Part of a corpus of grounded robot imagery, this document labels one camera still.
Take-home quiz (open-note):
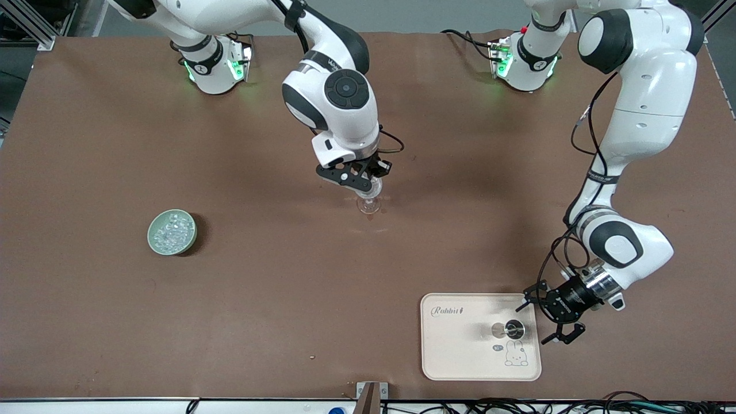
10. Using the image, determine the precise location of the metal jigger cup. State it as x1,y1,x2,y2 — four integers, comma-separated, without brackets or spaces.
491,320,526,340

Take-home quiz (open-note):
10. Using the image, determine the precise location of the clear wine glass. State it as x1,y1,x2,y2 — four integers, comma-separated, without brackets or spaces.
356,175,384,214

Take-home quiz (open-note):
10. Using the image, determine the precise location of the clear ice cubes pile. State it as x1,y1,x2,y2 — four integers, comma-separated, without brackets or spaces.
154,213,194,252

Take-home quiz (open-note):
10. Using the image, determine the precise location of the cream rabbit print tray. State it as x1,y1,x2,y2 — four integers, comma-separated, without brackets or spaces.
420,293,542,382

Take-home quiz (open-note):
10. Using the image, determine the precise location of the brown table cover sheet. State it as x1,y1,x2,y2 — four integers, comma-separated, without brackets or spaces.
0,29,736,401

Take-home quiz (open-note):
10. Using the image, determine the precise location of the green ceramic bowl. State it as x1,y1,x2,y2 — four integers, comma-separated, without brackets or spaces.
147,209,198,256

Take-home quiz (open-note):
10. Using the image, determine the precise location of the black cable bundle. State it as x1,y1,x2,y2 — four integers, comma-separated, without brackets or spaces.
379,391,736,414

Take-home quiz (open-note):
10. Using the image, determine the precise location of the black left base cable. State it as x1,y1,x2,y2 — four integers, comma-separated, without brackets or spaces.
440,29,499,62

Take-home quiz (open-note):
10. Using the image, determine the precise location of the black base cable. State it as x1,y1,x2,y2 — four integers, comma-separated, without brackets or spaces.
440,29,499,62
218,30,254,48

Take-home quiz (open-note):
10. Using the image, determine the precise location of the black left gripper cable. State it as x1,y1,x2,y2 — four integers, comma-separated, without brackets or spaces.
539,71,620,300

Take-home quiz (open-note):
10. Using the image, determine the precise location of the black right base cable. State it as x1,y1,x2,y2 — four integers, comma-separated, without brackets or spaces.
218,30,254,48

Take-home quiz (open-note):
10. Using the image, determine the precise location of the aluminium frame profile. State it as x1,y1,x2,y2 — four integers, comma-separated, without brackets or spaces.
699,0,736,35
0,0,56,51

